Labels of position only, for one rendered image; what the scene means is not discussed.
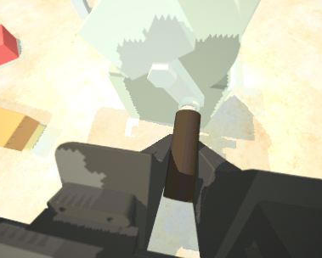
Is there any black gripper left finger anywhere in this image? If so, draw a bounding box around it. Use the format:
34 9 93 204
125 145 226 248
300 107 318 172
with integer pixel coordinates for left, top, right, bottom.
54 134 172 250

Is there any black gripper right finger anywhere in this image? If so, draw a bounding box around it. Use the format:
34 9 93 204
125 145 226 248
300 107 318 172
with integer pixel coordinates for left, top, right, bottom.
193 141 322 258

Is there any red rectangular block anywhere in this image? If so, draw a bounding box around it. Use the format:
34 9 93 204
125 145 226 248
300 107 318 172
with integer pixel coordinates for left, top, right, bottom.
0 24 19 65

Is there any white rectangular bar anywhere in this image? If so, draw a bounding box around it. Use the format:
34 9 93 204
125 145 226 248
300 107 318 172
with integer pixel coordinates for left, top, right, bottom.
70 0 90 19

